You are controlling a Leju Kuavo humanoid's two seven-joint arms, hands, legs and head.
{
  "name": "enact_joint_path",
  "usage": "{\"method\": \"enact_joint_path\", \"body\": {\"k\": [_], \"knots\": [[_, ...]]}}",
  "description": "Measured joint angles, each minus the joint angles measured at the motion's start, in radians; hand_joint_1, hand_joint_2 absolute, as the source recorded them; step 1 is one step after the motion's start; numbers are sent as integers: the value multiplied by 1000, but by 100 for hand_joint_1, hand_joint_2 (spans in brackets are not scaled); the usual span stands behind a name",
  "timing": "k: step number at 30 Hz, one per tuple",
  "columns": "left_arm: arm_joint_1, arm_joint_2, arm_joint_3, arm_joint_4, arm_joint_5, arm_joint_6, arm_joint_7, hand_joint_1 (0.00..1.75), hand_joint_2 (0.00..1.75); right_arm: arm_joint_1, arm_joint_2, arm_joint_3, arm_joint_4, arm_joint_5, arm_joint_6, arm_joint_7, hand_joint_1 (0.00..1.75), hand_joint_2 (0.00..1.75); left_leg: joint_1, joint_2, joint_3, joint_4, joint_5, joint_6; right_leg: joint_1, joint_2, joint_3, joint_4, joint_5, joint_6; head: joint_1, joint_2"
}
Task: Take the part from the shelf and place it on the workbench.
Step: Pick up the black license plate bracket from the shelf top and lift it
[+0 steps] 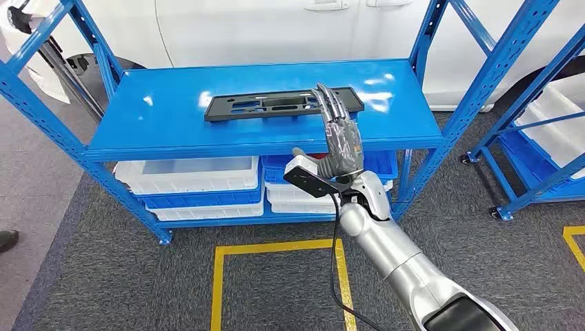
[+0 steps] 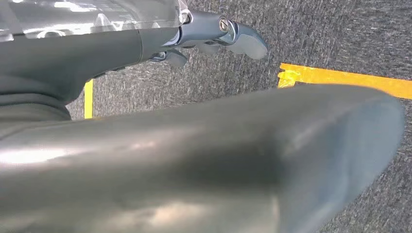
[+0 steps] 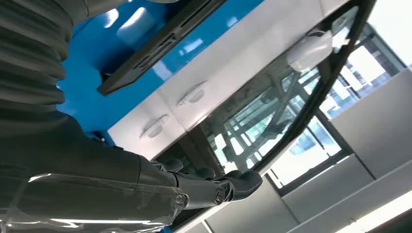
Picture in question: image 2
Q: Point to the grey robot body shell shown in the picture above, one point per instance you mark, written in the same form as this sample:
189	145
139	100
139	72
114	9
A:
193	160

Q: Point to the yellow floor tape square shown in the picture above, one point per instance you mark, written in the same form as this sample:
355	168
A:
338	77

